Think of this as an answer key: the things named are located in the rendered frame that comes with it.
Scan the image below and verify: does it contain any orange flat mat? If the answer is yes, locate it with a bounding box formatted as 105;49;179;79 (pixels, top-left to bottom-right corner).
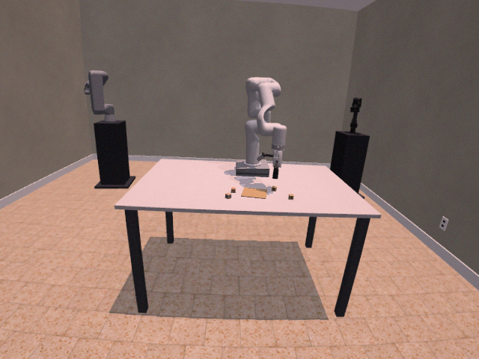
241;187;267;199

